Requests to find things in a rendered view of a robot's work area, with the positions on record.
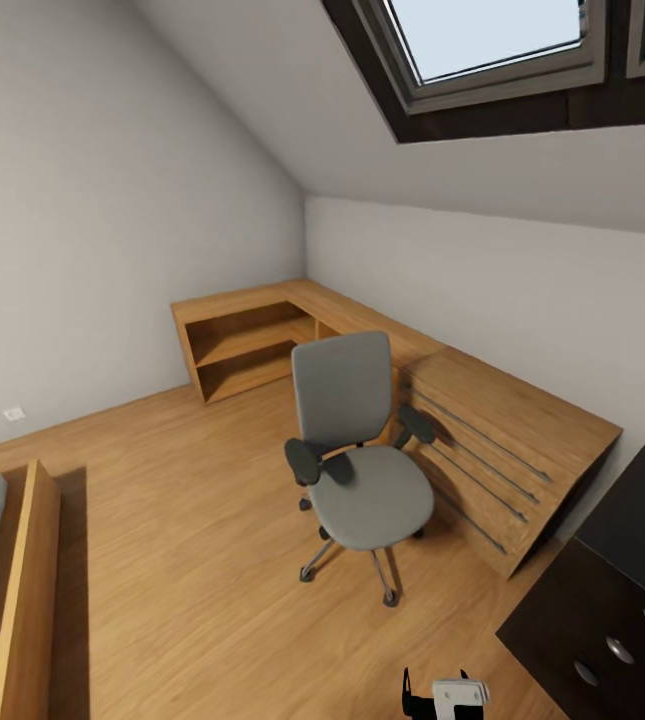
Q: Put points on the cabinet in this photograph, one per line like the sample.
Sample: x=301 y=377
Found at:
x=580 y=631
x=508 y=457

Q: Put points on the swivel chair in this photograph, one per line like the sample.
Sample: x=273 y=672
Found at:
x=366 y=497

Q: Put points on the fixed window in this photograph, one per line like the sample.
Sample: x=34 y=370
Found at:
x=459 y=69

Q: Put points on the bed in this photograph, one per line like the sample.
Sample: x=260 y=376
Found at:
x=29 y=530

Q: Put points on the bookcase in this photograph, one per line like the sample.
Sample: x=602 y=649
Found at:
x=228 y=341
x=406 y=344
x=296 y=317

